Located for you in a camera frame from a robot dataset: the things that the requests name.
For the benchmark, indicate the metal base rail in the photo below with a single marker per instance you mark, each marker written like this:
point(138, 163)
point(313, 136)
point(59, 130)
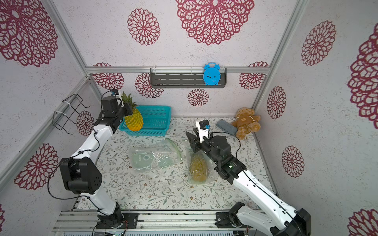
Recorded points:
point(156, 222)

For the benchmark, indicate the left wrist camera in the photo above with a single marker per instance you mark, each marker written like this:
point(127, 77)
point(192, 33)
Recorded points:
point(115, 92)

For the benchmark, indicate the zip-top bag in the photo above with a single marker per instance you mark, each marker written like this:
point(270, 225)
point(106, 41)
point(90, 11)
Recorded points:
point(212, 174)
point(161, 155)

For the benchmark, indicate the grey sponge block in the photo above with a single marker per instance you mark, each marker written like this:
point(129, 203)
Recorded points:
point(227, 127)

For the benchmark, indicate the grey wall shelf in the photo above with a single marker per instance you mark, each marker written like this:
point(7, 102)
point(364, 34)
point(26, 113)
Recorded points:
point(184, 80)

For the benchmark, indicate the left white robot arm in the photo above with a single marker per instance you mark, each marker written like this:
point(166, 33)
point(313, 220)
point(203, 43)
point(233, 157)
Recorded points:
point(79, 172)

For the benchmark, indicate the greenish pineapple in bag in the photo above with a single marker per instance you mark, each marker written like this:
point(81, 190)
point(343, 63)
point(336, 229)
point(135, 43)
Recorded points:
point(198, 168)

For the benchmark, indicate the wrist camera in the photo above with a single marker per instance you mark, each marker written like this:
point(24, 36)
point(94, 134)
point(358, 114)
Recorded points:
point(203, 127)
point(115, 92)

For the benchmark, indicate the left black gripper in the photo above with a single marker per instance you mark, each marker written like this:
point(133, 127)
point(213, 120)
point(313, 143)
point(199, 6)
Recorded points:
point(124, 109)

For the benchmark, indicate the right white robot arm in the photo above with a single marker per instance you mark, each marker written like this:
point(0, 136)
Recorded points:
point(276, 218)

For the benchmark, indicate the blue alarm clock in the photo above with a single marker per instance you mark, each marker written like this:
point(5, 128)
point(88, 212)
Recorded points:
point(212, 74)

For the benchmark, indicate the teal plastic basket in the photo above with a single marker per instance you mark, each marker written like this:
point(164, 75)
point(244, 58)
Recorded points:
point(156, 121)

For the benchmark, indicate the brown teddy bear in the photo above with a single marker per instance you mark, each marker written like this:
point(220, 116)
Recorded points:
point(246, 122)

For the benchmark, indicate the black wire rack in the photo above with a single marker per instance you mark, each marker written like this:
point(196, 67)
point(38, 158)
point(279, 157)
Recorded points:
point(64, 116)

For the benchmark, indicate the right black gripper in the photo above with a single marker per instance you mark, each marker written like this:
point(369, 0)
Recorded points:
point(196, 144)

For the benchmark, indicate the yellow pineapple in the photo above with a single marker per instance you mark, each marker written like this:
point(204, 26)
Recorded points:
point(135, 121)

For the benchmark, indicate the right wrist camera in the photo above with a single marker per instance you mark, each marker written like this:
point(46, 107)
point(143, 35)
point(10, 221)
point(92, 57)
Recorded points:
point(203, 127)

